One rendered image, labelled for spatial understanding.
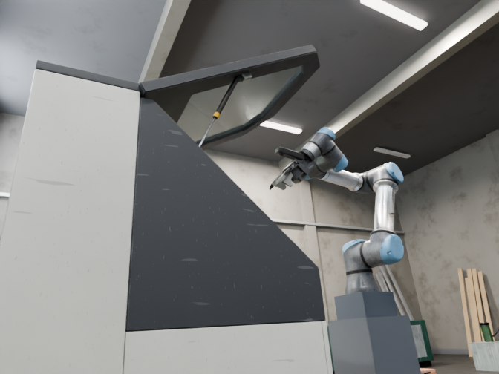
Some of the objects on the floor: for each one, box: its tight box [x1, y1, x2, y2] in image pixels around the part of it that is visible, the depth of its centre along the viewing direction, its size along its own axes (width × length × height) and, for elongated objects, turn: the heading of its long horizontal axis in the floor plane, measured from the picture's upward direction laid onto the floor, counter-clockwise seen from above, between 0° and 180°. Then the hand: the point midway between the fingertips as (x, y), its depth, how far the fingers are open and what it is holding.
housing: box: [0, 60, 140, 374], centre depth 134 cm, size 140×28×150 cm, turn 17°
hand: (272, 185), depth 146 cm, fingers open, 7 cm apart
